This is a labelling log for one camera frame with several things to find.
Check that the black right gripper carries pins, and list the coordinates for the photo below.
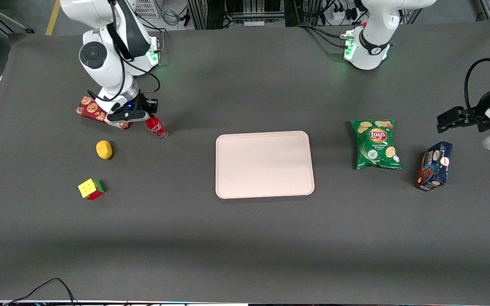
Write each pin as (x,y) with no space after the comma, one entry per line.
(142,103)

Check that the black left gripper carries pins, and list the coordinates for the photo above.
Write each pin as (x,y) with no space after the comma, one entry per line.
(472,117)

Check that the red coke bottle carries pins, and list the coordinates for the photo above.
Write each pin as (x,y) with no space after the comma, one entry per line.
(157,127)

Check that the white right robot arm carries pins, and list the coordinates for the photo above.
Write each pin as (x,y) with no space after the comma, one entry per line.
(109,51)

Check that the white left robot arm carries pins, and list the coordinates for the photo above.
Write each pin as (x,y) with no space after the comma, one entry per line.
(374,38)

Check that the beige plastic tray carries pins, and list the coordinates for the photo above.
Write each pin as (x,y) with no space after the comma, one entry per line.
(264,164)

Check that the blue chocolate cookie box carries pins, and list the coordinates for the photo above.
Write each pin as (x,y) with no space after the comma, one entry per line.
(434,165)

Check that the yellow lemon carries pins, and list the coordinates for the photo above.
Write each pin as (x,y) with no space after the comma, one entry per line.
(104,149)

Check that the red cookie box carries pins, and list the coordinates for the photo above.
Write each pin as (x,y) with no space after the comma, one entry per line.
(89,109)

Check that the green Lay's chips bag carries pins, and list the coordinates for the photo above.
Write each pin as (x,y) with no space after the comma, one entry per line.
(376,144)

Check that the colourful puzzle cube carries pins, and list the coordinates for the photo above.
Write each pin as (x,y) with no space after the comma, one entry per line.
(90,188)

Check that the white vented box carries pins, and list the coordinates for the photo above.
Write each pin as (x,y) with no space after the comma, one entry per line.
(148,7)

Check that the aluminium equipment rack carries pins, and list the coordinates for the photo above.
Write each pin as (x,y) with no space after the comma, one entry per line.
(236,10)

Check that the white power strip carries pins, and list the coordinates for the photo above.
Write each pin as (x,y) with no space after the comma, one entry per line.
(343,14)

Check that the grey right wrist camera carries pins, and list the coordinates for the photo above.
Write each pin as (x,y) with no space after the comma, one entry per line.
(128,115)

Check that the aluminium frame bar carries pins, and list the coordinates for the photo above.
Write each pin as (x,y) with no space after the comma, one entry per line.
(2,23)

